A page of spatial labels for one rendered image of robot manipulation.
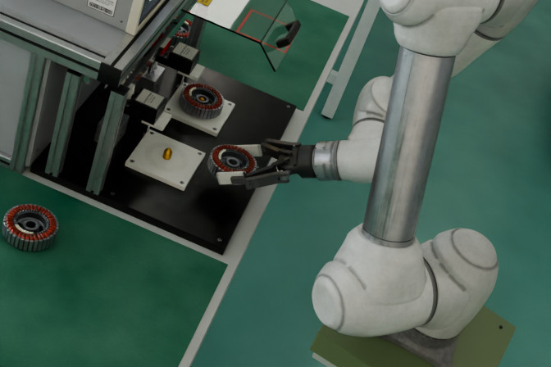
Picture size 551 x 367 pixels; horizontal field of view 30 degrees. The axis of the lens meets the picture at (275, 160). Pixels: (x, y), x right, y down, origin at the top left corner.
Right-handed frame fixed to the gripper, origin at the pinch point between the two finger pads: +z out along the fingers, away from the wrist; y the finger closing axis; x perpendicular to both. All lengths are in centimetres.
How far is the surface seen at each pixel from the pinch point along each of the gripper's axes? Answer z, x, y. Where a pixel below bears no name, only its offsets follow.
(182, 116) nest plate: 18.4, -3.9, -17.2
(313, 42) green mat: 3, 8, -83
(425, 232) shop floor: -13, 104, -118
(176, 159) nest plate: 14.4, -1.4, -0.8
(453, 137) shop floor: -14, 105, -187
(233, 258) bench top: -3.1, 12.8, 19.1
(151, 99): 15.7, -18.3, 0.3
